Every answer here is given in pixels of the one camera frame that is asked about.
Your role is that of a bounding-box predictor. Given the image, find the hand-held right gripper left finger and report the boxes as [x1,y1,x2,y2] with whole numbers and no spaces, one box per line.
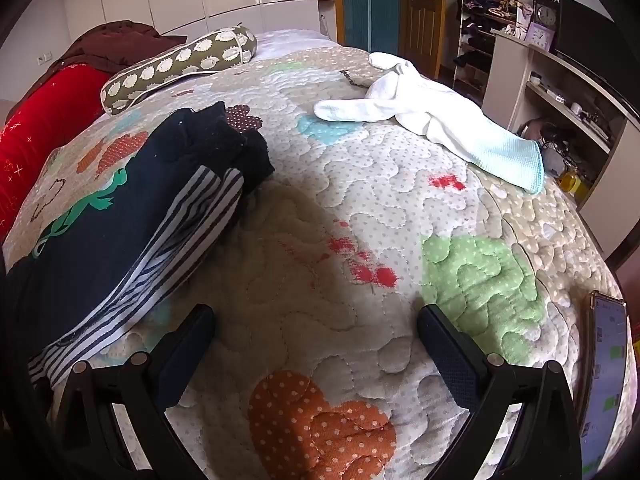
[51,304,217,480]

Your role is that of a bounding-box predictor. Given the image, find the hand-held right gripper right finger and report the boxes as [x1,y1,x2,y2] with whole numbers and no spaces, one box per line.
[417,304,584,480]

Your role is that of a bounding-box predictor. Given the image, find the navy pants with striped sides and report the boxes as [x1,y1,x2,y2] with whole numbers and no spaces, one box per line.
[9,101,276,387]

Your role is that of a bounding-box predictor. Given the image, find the smartphone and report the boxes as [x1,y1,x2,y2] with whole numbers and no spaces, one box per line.
[579,290,631,480]

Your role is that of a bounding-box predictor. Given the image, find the patchwork heart quilt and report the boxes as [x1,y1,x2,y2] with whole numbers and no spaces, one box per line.
[0,45,638,480]

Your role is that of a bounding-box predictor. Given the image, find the yellow container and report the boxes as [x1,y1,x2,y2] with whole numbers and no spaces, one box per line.
[558,169,592,197]

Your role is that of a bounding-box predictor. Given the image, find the white knit garment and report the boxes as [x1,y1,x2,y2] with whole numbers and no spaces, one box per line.
[313,52,545,196]

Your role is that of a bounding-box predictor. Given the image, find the red bolster pillow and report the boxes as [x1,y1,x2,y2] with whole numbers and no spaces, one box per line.
[0,64,117,243]

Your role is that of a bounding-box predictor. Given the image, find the beige desk shelf unit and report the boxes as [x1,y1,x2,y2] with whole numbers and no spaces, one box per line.
[481,28,640,261]

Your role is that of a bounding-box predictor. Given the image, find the olive bolster pillow white dots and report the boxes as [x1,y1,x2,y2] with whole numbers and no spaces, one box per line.
[101,26,259,116]

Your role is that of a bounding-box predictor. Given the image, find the cluttered shoe rack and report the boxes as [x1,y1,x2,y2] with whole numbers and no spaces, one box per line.
[452,0,537,107]

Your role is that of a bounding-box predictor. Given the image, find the dark brown blanket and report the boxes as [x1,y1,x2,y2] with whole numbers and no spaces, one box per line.
[59,20,189,75]

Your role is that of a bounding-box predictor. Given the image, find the purple alarm clock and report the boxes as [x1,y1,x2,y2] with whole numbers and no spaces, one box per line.
[525,22,555,52]

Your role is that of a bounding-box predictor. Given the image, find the black flat screen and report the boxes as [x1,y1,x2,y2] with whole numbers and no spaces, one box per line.
[555,0,640,107]

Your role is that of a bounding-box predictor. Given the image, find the wooden door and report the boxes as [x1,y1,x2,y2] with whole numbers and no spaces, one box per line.
[399,0,449,79]

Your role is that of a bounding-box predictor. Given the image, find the dark ornate table clock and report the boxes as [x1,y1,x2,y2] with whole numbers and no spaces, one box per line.
[530,0,560,29]

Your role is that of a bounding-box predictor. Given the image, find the teal curtain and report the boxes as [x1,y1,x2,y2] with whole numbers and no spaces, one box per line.
[342,0,399,54]

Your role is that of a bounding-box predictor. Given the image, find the tangle of black cables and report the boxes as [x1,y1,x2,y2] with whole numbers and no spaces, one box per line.
[537,124,578,163]

